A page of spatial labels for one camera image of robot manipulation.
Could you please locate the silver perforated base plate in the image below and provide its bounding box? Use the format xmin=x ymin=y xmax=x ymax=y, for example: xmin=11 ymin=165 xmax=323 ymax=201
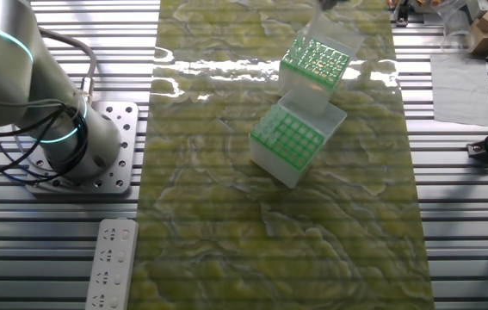
xmin=23 ymin=101 xmax=140 ymax=195

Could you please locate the white power strip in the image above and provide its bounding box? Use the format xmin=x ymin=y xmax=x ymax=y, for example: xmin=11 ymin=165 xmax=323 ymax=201
xmin=84 ymin=218 xmax=140 ymax=310

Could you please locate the thick grey cable with connector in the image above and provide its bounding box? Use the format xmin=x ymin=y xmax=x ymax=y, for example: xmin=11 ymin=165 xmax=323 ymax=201
xmin=35 ymin=25 xmax=98 ymax=107

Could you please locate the white paper sheet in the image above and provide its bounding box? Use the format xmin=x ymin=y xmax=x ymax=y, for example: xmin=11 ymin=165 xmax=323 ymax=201
xmin=429 ymin=53 xmax=488 ymax=128

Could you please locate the clear plastic cup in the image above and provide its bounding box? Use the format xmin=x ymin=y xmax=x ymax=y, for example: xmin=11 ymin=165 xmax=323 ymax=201
xmin=438 ymin=0 xmax=476 ymax=55

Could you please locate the green marble pattern mat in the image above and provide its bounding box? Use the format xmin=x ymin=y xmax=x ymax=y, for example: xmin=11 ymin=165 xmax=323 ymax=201
xmin=127 ymin=0 xmax=436 ymax=310

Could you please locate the black base cable bundle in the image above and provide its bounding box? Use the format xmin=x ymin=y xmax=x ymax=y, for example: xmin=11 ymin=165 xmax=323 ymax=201
xmin=0 ymin=96 xmax=92 ymax=185

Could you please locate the green rack pipette tip box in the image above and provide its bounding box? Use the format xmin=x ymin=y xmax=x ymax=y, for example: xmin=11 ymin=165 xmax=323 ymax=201
xmin=248 ymin=84 xmax=349 ymax=189
xmin=277 ymin=15 xmax=365 ymax=115

